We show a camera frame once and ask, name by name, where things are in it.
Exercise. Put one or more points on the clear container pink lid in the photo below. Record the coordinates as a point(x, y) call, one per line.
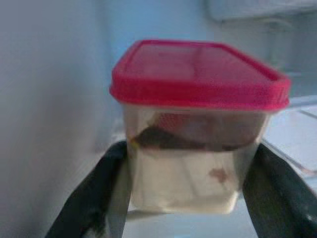
point(198, 74)

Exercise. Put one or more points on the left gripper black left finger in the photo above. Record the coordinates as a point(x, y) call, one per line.
point(86, 198)

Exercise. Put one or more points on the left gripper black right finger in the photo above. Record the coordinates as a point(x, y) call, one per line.
point(280, 203)

